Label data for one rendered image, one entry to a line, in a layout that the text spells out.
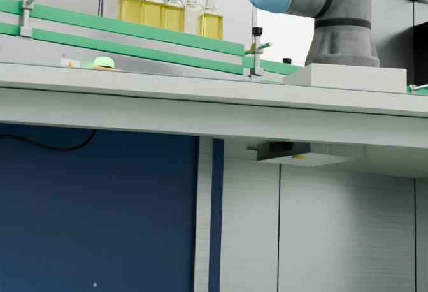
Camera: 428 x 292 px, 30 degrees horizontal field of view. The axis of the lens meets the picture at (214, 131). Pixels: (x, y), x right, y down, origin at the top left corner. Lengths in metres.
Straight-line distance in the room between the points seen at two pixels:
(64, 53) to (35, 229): 0.39
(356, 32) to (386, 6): 1.19
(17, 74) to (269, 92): 0.45
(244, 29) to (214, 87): 0.92
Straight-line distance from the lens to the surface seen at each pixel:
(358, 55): 1.58
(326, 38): 1.60
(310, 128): 1.54
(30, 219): 1.75
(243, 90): 1.47
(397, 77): 1.60
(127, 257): 1.83
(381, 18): 2.76
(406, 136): 1.61
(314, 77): 1.53
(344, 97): 1.53
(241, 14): 2.37
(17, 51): 1.76
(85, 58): 1.81
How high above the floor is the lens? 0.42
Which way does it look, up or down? 9 degrees up
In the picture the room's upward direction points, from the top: 2 degrees clockwise
